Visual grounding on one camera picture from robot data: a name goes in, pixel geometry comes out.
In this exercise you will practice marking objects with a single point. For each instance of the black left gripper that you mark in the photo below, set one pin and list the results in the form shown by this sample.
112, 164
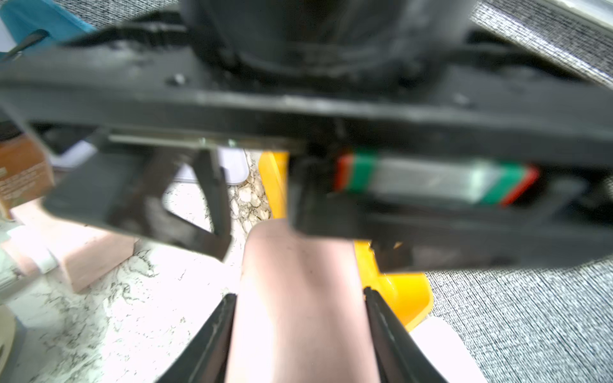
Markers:
444, 145

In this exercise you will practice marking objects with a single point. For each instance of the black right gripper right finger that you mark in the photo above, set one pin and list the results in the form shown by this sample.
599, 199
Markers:
398, 356

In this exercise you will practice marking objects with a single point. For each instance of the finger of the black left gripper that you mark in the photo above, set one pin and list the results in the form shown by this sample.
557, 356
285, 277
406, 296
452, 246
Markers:
121, 188

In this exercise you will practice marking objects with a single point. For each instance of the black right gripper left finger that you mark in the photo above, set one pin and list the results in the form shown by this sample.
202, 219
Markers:
205, 357

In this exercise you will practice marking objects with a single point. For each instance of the white plastic storage box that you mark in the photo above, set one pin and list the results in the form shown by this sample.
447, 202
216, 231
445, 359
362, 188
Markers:
445, 350

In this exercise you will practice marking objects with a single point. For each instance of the yellow plastic storage box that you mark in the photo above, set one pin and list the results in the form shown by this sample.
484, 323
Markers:
409, 296

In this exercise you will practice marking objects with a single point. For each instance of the pink sharpener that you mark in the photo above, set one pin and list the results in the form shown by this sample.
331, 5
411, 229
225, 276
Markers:
81, 254
300, 313

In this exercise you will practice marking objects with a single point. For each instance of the lilac plastic tray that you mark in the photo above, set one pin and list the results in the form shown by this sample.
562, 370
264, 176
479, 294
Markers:
233, 161

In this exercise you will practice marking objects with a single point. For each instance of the small brown jar black lid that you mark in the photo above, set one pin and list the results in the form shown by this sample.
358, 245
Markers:
26, 173

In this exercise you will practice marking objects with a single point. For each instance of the green sharpener lower left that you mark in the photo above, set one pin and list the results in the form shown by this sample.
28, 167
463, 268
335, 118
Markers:
9, 330

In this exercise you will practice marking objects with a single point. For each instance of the teal cloth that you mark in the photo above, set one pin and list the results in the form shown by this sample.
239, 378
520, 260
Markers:
37, 24

